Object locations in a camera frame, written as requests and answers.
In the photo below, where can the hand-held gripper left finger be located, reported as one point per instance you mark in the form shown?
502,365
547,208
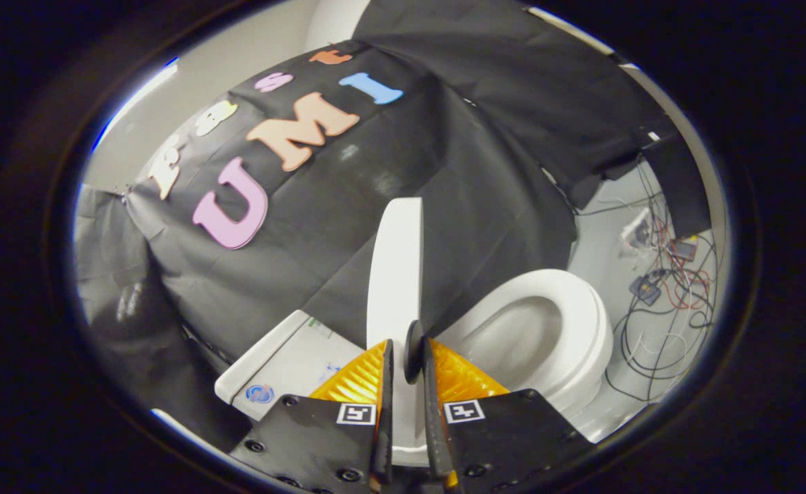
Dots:
383,418

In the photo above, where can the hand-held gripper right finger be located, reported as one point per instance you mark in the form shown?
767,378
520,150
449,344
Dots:
435,418

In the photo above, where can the black round lid knob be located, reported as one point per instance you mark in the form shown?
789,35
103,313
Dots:
413,350

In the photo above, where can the white toilet lid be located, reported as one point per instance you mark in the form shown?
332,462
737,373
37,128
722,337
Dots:
396,274

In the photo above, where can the white toilet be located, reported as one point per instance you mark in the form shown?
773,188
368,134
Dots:
293,363

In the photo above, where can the white toilet seat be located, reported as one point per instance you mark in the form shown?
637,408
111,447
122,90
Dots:
584,322

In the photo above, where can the black backdrop cloth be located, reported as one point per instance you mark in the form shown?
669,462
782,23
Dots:
389,199

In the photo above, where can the small dark blue electronics box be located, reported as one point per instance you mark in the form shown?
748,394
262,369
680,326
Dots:
645,289

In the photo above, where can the clear plastic bag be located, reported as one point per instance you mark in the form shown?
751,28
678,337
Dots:
636,233

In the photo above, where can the small dark electronics module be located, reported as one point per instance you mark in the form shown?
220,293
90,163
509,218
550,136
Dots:
684,248

